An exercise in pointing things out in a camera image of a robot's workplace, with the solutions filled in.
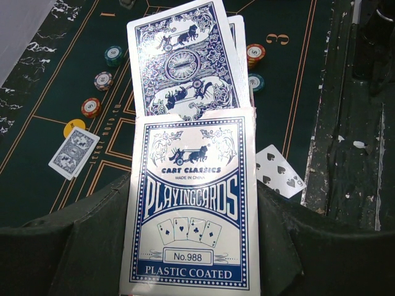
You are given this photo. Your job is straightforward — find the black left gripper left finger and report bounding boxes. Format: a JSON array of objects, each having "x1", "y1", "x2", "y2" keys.
[{"x1": 1, "y1": 173, "x2": 131, "y2": 295}]

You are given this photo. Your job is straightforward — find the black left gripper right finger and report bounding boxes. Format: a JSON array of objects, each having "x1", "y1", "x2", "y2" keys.
[{"x1": 257, "y1": 182, "x2": 394, "y2": 295}]

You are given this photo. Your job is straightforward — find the six of spades card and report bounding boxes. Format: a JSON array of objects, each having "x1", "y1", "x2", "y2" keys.
[{"x1": 256, "y1": 144, "x2": 306, "y2": 199}]

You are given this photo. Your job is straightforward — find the blue backed playing card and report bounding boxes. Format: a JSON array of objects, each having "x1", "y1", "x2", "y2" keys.
[{"x1": 48, "y1": 127, "x2": 100, "y2": 180}]

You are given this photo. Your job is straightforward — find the blue playing card deck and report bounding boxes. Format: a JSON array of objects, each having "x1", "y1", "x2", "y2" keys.
[{"x1": 119, "y1": 107, "x2": 261, "y2": 295}]

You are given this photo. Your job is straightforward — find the yellow big blind button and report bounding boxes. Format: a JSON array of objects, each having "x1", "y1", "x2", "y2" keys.
[{"x1": 63, "y1": 119, "x2": 86, "y2": 138}]

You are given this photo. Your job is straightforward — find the orange chips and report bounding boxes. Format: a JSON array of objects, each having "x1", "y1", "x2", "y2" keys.
[
  {"x1": 246, "y1": 43, "x2": 266, "y2": 70},
  {"x1": 81, "y1": 97, "x2": 101, "y2": 118}
]

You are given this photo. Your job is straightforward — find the green chips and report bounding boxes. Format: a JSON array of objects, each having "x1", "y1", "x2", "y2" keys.
[
  {"x1": 248, "y1": 73, "x2": 265, "y2": 93},
  {"x1": 104, "y1": 46, "x2": 123, "y2": 67}
]

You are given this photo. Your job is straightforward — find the dark green poker mat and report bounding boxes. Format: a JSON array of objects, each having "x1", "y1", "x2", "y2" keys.
[{"x1": 1, "y1": 1, "x2": 334, "y2": 227}]

